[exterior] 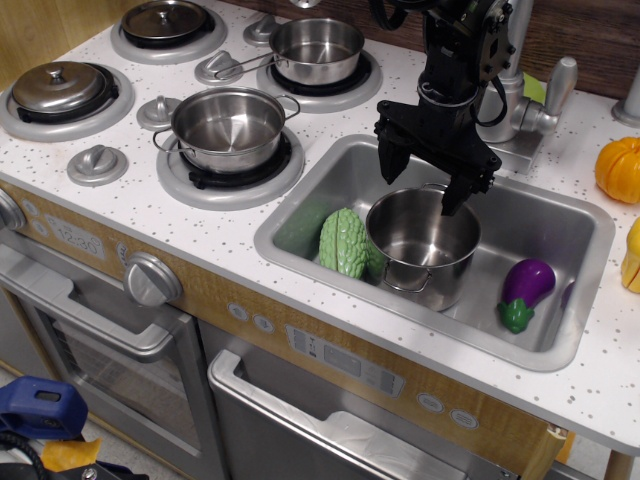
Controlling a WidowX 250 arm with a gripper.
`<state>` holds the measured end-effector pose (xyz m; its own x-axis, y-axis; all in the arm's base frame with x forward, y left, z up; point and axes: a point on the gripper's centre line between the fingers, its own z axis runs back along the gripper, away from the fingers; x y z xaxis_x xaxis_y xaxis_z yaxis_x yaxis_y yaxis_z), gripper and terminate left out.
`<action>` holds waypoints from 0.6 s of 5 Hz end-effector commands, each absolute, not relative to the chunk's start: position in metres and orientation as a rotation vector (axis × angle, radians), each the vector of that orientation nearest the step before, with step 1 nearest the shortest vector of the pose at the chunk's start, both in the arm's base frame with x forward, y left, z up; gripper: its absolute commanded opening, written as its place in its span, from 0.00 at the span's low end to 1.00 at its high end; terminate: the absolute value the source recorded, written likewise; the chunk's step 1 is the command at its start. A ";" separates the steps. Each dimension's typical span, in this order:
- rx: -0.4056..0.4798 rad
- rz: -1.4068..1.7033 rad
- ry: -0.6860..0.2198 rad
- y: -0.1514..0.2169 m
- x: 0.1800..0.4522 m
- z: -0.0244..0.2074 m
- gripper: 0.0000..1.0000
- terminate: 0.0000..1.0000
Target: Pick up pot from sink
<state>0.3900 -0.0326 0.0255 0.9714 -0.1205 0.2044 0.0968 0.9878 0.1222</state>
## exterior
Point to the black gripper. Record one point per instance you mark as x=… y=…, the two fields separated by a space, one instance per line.
x=441 y=134

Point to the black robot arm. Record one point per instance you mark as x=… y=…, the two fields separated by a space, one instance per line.
x=467 y=47

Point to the grey toy sink basin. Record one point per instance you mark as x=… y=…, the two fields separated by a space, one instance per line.
x=518 y=222

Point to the back left pot lid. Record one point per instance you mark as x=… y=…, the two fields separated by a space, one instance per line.
x=166 y=20

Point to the pot lid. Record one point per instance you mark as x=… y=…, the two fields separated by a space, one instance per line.
x=166 y=20
x=60 y=86

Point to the front left pot lid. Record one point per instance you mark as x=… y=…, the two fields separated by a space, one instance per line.
x=60 y=86

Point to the silver toy faucet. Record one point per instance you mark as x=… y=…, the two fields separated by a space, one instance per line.
x=516 y=140

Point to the back right stove burner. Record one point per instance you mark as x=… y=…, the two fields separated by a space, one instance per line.
x=356 y=89

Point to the stove burner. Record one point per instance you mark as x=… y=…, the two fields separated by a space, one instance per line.
x=169 y=52
x=69 y=126
x=356 y=89
x=228 y=192

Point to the green bitter melon toy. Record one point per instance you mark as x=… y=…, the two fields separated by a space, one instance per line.
x=344 y=246

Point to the green plate behind faucet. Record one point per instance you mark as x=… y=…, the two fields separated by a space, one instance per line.
x=533 y=89

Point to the purple eggplant toy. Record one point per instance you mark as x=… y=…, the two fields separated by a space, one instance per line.
x=525 y=285

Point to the orange toy pumpkin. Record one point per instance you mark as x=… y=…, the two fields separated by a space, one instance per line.
x=617 y=170

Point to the grey stove knob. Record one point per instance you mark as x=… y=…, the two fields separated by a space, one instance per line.
x=97 y=166
x=219 y=69
x=258 y=33
x=155 y=115

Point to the yellow toy pepper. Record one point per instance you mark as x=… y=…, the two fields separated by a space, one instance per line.
x=630 y=265

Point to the front right stove burner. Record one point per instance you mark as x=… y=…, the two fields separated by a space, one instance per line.
x=228 y=192

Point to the grey stove knob back middle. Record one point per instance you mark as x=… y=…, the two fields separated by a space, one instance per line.
x=219 y=69

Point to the back left stove burner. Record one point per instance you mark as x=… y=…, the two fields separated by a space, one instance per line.
x=169 y=52

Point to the silver dishwasher door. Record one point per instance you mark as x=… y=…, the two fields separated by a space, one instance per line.
x=287 y=424

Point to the silver oven dial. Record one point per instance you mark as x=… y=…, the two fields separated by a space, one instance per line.
x=149 y=282

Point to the front left stove burner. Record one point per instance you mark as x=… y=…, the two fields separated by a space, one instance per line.
x=69 y=126

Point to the grey stove knob front left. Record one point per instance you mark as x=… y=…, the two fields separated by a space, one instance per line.
x=97 y=166

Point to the silver oven door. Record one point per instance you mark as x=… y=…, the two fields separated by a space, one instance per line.
x=140 y=370

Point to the silver dial far left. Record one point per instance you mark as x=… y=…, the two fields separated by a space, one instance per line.
x=11 y=215

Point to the blue clamp tool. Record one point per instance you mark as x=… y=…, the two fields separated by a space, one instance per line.
x=38 y=408

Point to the yellow cloth on floor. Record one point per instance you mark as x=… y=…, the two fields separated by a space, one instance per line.
x=62 y=455

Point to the steel saucepan with wire handle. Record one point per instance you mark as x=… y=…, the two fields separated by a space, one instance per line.
x=312 y=52

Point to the steel two-handled pot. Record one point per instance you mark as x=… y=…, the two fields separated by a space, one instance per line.
x=229 y=130

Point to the grey post base right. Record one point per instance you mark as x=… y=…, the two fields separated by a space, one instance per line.
x=626 y=111

